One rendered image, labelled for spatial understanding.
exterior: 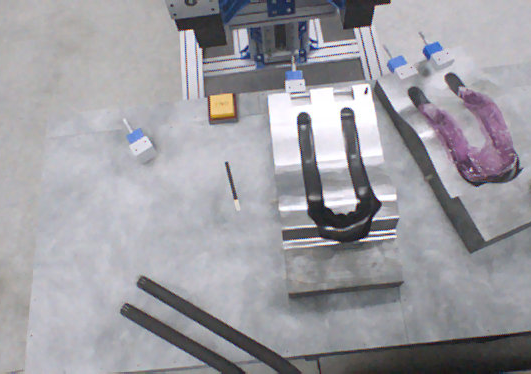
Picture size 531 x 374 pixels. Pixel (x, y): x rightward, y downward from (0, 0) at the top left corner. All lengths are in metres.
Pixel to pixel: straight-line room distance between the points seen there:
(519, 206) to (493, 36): 1.56
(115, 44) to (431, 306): 2.01
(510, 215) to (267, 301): 0.58
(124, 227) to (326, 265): 0.52
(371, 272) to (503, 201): 0.33
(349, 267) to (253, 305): 0.24
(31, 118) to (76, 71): 0.31
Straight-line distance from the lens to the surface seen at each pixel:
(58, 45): 2.80
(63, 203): 1.39
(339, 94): 1.32
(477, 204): 1.20
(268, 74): 2.15
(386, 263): 1.16
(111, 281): 1.28
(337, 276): 1.14
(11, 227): 2.42
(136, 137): 1.35
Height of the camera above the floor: 1.98
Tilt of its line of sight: 67 degrees down
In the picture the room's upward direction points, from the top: 9 degrees counter-clockwise
